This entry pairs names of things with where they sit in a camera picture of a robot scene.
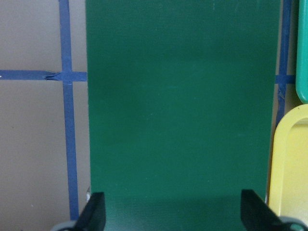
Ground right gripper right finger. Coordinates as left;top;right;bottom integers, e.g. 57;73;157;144
240;189;291;231

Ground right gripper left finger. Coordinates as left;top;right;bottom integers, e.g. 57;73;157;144
72;192;106;231

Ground yellow plastic tray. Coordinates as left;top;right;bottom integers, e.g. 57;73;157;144
268;104;308;223

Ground green conveyor belt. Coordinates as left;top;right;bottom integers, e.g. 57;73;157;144
86;0;280;231

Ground green plastic tray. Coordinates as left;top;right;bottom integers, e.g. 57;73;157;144
295;0;308;104

